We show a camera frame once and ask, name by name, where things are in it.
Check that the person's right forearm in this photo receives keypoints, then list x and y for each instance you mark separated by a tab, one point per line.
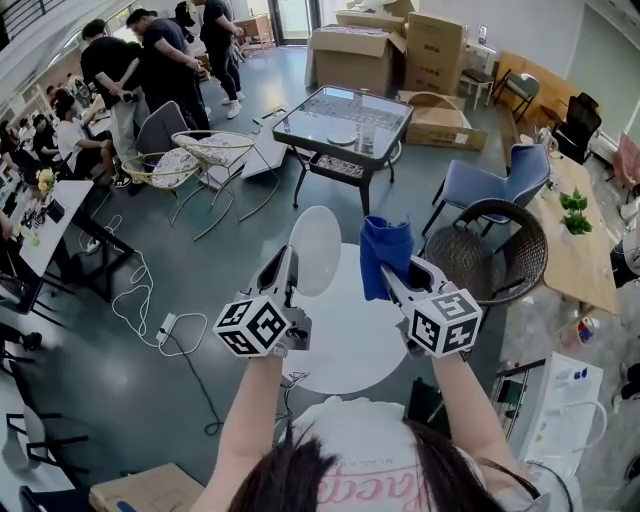
465	410

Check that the open cardboard box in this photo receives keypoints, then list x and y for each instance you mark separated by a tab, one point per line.
350	65

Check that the flat plain cardboard box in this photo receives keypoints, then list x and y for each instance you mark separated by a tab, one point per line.
442	132

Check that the white round table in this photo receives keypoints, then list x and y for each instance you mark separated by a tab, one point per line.
350	330

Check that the black office chair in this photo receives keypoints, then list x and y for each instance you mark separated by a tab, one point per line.
580	125

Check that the pink chair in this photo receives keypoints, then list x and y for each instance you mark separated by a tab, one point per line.
627	160

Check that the small green plant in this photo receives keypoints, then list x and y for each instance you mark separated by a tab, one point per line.
577	224
574	201

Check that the white box appliance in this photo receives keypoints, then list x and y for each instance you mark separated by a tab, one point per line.
555	405

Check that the white plate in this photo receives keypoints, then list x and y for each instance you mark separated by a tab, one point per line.
317	240

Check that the small white power adapter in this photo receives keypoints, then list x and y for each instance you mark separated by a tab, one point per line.
92	246

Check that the plastic tub of small items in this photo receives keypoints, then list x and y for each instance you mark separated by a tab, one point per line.
587	332

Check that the clear glass cup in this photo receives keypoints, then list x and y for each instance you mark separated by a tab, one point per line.
367	140

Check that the person's left forearm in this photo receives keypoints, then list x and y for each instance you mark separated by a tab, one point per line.
250	410

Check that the blue-striped flat cardboard box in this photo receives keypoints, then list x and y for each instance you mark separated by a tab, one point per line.
145	490

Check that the grey folding chair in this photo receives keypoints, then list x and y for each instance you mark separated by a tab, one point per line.
520	92

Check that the white curved tube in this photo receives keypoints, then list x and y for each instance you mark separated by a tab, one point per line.
602	417

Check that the grey padded chair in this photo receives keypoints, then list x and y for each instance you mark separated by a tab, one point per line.
161	127

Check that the white flat panel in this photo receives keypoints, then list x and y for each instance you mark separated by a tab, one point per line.
265	157

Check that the white power strip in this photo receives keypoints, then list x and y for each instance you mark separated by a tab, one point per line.
166	327

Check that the curved wooden hoop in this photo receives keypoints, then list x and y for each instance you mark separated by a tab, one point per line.
437	94

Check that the long wooden table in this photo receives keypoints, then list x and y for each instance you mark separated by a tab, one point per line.
580	265

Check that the tall cardboard box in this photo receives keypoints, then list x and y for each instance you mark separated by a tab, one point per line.
435	55

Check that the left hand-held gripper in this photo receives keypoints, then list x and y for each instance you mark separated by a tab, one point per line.
255	327

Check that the yellow flower bunch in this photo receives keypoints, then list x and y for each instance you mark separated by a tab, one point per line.
46	180

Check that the blue cloth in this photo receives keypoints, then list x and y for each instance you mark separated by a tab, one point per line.
382	250

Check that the white rectangular black-legged table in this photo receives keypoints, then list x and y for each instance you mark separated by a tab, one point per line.
57	235

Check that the black railing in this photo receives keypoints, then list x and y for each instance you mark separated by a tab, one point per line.
20	12

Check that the person's white printed t-shirt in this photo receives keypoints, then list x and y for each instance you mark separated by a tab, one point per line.
360	425

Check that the wooden boards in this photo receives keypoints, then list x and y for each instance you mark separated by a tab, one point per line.
550	77

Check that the blue upholstered chair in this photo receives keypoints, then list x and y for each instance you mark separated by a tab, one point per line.
480	182

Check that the dark wicker chair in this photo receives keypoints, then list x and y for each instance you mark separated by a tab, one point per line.
465	250

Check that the low cardboard box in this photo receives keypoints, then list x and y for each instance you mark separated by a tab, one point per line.
370	20

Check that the white stool dark seat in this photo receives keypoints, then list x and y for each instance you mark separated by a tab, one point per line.
477	75

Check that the small black box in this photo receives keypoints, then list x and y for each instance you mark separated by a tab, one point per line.
55	211

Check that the grey round dish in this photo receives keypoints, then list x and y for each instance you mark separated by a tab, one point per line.
341	139

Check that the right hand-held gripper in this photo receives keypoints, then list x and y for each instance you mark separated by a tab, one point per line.
445	322

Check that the dark glass-top square table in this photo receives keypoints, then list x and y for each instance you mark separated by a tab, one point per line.
305	122

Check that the black frame chair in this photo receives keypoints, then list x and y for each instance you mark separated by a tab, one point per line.
45	445

